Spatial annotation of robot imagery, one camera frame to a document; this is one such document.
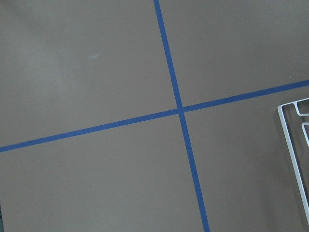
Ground white wire cup holder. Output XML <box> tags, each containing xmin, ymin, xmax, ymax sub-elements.
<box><xmin>277</xmin><ymin>98</ymin><xmax>309</xmax><ymax>221</ymax></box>

